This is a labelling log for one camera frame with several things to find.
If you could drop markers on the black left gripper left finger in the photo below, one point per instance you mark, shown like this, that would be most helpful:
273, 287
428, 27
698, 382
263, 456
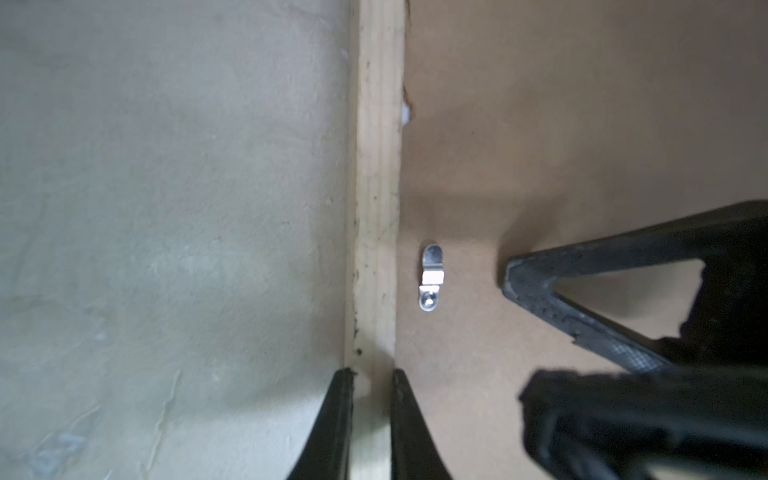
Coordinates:
326, 451

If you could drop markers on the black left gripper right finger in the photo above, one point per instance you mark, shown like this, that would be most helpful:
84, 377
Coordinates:
414, 454

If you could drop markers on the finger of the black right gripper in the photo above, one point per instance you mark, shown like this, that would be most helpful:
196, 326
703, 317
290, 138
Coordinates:
727, 323

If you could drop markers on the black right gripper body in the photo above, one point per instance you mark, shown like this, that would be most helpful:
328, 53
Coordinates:
710, 420

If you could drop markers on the brown frame backing board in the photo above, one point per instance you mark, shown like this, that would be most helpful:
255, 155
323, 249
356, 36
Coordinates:
537, 124

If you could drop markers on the light wooden picture frame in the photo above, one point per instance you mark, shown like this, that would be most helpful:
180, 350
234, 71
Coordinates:
376, 61

